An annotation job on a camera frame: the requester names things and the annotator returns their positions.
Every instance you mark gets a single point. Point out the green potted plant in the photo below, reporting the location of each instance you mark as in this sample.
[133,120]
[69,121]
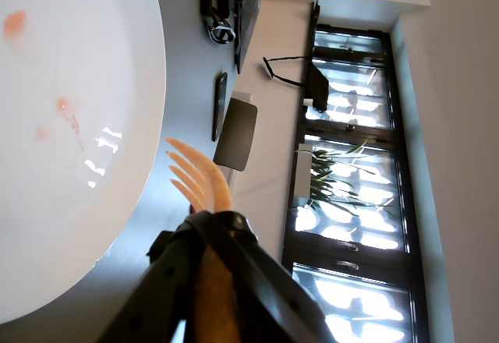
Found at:
[335,175]

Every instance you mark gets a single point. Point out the white round plate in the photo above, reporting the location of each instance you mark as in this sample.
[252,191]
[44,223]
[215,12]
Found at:
[78,183]

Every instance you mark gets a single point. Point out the black window frame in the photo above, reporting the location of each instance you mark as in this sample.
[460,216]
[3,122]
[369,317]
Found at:
[395,210]

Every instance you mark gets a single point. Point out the black smartphone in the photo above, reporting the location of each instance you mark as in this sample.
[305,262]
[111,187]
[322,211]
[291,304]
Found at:
[220,105]

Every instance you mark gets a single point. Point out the white planter box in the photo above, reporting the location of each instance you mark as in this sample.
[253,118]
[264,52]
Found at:
[303,175]

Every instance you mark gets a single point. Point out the beige fork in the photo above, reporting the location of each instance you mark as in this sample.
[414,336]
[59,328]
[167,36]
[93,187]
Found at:
[210,179]

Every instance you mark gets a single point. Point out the grey chair with white frame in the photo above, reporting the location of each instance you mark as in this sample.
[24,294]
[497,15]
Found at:
[238,136]

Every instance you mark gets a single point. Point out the black clamp with metal clip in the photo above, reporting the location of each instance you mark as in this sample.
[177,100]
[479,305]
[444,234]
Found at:
[214,0]

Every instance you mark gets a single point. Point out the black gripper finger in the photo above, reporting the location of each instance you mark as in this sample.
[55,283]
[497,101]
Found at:
[273,300]
[156,300]

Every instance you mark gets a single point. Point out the black laptop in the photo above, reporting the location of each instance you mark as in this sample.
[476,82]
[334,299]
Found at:
[249,31]

